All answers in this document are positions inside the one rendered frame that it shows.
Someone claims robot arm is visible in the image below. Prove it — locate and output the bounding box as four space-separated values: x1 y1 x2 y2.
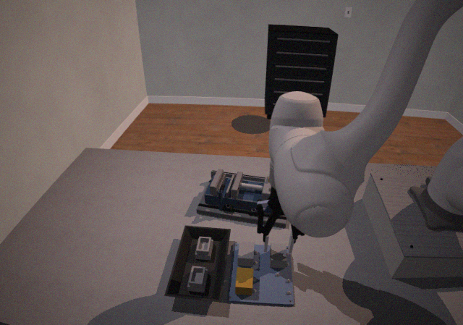
268 0 463 237

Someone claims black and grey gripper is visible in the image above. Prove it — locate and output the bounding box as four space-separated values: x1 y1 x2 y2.
257 186 305 253

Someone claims orange-yellow block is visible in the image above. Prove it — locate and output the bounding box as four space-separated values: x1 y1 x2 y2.
235 267 253 295

